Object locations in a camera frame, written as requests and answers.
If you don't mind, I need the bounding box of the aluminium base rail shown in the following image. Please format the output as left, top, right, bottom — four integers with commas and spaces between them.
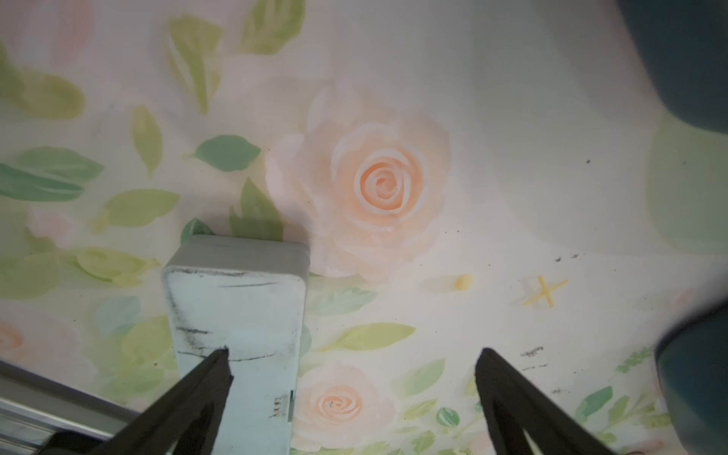
1, 361, 140, 454

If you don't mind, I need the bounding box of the light blue case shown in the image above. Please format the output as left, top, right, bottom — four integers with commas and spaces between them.
161, 234, 310, 454

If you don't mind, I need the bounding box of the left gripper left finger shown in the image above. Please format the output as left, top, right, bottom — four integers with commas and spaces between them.
93, 349, 233, 454

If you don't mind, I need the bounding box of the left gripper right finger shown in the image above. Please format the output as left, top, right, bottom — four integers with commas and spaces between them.
475, 348, 612, 455

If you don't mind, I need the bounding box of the dark teal tray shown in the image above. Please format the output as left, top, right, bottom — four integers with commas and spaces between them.
616, 0, 727, 134
655, 303, 727, 454

